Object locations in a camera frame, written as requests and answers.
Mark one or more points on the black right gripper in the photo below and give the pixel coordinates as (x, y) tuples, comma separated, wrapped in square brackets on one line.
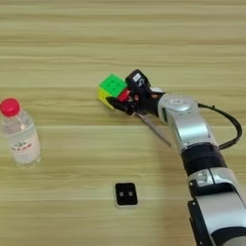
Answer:
[(145, 101)]

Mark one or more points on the green yellow red puzzle cube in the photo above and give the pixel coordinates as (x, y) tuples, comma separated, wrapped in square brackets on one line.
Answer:
[(110, 86)]

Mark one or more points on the small black square white-based device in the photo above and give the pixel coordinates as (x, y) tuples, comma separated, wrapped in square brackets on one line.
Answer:
[(126, 193)]

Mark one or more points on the clear water bottle red cap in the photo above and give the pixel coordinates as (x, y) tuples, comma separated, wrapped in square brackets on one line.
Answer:
[(20, 141)]

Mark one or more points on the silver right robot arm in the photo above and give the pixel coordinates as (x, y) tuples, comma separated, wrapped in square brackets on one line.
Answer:
[(198, 137)]

